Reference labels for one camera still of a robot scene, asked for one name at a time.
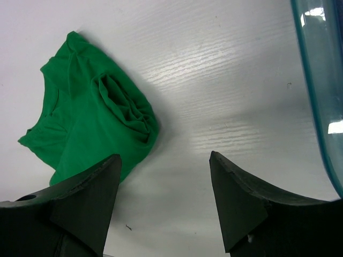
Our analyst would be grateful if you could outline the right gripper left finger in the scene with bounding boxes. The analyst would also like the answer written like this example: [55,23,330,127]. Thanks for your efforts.
[1,154,122,256]

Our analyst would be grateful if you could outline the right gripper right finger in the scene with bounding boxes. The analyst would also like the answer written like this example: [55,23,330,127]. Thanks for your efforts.
[209,152,342,253]

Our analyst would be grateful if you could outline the green t shirt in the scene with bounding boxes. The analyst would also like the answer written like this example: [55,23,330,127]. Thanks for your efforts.
[19,32,159,185]

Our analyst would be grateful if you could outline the translucent blue plastic bin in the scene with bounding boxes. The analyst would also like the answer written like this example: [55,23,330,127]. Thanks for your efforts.
[290,1,342,197]

